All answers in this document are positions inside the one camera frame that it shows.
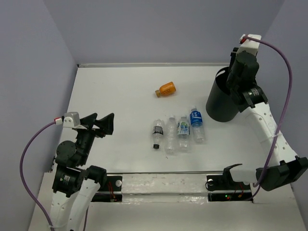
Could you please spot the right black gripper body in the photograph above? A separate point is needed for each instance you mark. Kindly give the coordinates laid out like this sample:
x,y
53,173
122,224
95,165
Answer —
x,y
230,82

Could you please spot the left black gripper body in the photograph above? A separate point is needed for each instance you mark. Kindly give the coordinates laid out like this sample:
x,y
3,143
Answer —
x,y
86,135

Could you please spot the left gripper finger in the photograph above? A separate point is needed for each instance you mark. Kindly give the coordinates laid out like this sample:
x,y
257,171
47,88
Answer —
x,y
106,124
88,121

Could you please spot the black label clear bottle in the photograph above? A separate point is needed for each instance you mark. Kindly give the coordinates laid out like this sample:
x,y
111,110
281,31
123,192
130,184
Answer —
x,y
158,133

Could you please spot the orange juice bottle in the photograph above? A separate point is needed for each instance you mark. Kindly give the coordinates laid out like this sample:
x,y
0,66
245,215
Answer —
x,y
166,90

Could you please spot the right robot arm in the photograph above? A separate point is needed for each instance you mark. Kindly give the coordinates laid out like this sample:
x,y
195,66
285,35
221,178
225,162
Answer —
x,y
282,165

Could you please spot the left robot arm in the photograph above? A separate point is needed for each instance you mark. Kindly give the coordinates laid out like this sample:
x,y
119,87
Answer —
x,y
73,187

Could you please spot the black cylindrical bin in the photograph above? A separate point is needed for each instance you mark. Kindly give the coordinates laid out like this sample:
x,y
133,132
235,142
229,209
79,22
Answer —
x,y
219,105

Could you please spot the blue label bottle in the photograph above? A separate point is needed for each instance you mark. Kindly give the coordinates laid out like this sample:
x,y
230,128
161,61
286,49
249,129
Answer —
x,y
196,121

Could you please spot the clear unlabeled bottle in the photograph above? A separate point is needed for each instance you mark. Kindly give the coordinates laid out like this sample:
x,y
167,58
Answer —
x,y
171,135

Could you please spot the green white label bottle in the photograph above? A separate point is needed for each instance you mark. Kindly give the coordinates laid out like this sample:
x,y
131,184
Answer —
x,y
183,134

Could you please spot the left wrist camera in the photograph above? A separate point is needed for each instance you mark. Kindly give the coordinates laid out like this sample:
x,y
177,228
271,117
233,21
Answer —
x,y
71,120

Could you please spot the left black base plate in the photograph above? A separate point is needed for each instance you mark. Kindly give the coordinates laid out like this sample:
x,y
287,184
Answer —
x,y
110,192

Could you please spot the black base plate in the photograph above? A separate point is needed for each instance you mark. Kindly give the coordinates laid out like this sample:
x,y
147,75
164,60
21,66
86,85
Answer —
x,y
110,192
220,190

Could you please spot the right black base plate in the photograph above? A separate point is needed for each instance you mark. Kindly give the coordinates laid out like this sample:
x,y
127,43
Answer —
x,y
220,190

